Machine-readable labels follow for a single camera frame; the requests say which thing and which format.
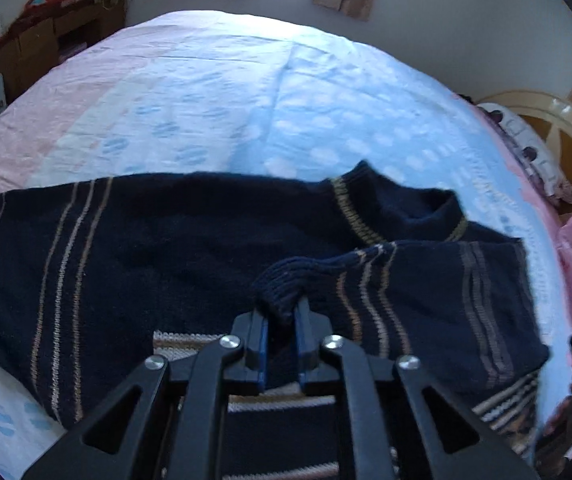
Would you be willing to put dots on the navy striped knit sweater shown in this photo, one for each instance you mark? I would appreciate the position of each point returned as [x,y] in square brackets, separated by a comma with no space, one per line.
[165,260]

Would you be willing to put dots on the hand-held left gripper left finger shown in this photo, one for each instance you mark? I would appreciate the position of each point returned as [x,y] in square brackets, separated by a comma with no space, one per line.
[263,355]

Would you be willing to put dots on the patterned pillow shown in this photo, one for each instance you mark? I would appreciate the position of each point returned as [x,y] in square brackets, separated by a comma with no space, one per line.
[531,152]

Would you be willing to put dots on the wooden dresser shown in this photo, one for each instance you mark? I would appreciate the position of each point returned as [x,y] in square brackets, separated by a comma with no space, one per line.
[30,45]

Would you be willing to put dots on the blue pink dotted bedsheet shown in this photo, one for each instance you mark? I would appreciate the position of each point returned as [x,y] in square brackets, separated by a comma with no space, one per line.
[266,85]

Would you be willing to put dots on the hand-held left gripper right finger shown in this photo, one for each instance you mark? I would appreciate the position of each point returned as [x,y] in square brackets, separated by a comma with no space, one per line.
[300,355]

